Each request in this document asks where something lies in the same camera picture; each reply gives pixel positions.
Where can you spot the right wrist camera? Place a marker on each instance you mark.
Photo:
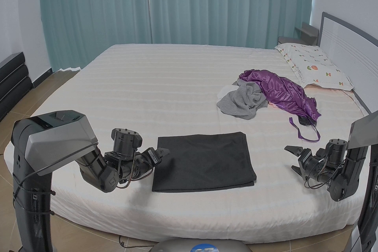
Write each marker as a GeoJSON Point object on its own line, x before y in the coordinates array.
{"type": "Point", "coordinates": [320, 152]}

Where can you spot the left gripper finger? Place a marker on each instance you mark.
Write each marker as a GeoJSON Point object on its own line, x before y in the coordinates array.
{"type": "Point", "coordinates": [164, 152]}

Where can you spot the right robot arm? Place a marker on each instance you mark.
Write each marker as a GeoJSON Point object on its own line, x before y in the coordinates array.
{"type": "Point", "coordinates": [363, 132]}

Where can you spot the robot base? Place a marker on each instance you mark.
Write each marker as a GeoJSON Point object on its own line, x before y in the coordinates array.
{"type": "Point", "coordinates": [174, 247]}

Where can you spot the pink garment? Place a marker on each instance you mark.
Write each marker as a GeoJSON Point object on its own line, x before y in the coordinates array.
{"type": "Point", "coordinates": [273, 104]}

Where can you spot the bed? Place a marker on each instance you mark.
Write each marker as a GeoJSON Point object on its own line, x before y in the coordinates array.
{"type": "Point", "coordinates": [162, 76]}

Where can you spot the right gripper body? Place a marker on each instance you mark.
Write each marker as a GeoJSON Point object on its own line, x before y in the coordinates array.
{"type": "Point", "coordinates": [307, 162]}

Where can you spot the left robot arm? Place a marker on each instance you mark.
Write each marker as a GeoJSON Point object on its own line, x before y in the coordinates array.
{"type": "Point", "coordinates": [59, 132]}

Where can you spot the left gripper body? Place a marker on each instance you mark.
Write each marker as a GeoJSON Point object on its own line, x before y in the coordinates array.
{"type": "Point", "coordinates": [152, 157]}

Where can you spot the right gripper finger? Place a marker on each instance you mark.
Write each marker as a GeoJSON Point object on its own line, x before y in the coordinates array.
{"type": "Point", "coordinates": [293, 150]}
{"type": "Point", "coordinates": [298, 171]}

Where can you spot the purple satin garment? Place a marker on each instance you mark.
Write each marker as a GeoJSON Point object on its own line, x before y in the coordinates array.
{"type": "Point", "coordinates": [283, 91]}

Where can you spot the grey bedside table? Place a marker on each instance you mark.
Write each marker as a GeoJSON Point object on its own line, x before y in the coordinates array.
{"type": "Point", "coordinates": [307, 30]}

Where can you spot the grey garment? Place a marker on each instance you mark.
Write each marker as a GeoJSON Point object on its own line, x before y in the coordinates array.
{"type": "Point", "coordinates": [240, 101]}

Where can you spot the black T-shirt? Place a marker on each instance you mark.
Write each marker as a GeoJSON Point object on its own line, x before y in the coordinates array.
{"type": "Point", "coordinates": [203, 162]}

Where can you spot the black lace garment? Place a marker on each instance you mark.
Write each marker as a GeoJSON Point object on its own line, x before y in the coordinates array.
{"type": "Point", "coordinates": [307, 121]}

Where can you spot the black chest of drawers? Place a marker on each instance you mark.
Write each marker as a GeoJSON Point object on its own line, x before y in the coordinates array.
{"type": "Point", "coordinates": [13, 79]}

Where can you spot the white printed pillow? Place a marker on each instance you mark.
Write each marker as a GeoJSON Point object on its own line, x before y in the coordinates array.
{"type": "Point", "coordinates": [313, 64]}

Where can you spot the white garment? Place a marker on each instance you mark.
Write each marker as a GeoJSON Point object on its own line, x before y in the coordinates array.
{"type": "Point", "coordinates": [224, 92]}

